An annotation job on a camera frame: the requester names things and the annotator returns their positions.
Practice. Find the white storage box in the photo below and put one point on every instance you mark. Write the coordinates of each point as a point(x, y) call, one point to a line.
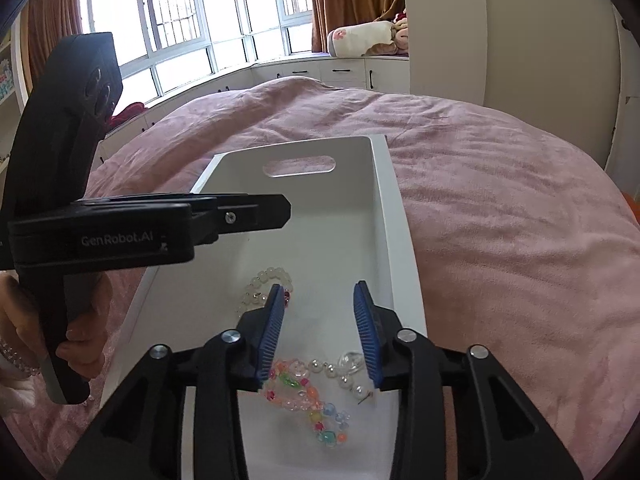
point(325, 250)

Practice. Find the pile of plush toys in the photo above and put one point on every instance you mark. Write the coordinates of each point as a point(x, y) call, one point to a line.
point(400, 35)

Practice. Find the brown curtain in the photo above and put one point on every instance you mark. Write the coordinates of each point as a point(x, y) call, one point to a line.
point(52, 25)
point(355, 0)

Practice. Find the orange chair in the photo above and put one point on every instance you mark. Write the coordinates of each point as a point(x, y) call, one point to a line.
point(632, 207)

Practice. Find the white window seat cabinets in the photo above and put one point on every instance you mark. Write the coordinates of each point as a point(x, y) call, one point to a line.
point(300, 70)

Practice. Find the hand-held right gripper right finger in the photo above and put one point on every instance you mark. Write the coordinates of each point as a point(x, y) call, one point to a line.
point(365, 340)

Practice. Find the white roll pillow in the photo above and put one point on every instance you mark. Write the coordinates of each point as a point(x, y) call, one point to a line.
point(357, 40)

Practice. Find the pink blanket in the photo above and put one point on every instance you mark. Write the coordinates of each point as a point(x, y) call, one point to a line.
point(500, 235)

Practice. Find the white framed bay window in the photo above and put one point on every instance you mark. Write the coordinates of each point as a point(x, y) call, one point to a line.
point(200, 15)

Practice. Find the red cloth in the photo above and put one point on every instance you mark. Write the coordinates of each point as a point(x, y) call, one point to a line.
point(127, 112)

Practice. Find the person's left hand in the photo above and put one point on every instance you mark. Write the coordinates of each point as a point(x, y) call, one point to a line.
point(87, 350)

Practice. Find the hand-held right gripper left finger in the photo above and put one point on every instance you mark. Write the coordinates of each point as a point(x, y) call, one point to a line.
point(270, 330)

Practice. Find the colourful flower toy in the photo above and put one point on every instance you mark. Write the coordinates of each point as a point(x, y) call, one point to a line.
point(5, 82)

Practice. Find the person's left forearm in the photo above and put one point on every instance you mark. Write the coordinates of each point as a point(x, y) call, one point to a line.
point(17, 392)

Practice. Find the white leaning board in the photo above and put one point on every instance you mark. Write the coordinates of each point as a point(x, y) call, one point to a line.
point(627, 100)

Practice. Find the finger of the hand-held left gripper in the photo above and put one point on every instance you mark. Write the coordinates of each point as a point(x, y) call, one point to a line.
point(250, 217)

